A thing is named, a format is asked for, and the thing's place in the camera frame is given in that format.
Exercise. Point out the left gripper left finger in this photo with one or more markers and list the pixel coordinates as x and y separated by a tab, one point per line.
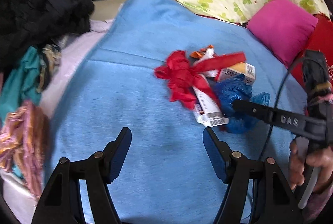
61	202

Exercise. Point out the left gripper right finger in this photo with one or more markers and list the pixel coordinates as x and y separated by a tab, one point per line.
272	198

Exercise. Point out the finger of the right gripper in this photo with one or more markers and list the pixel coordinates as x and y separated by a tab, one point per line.
272	116

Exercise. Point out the long white medicine box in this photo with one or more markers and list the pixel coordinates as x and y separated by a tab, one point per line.
206	110

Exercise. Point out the orange white carton box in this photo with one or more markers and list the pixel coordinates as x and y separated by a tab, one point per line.
240	68

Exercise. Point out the red plastic bag strip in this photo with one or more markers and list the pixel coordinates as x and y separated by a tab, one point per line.
182	76

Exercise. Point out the orange white wrapper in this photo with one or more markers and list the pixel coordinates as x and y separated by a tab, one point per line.
207	52

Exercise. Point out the red Nilrich shopping bag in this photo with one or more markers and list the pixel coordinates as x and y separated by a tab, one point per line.
321	40

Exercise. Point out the blue bed blanket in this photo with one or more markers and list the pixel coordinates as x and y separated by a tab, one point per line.
167	176

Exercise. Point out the pink pillow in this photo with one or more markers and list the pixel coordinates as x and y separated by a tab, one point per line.
284	28

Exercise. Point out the pink orange striped cloth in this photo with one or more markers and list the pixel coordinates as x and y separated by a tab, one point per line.
24	142

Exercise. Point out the teal cloth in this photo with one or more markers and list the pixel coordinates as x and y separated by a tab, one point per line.
22	83

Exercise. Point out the black fuzzy garment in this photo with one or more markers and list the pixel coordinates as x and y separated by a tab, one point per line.
35	23

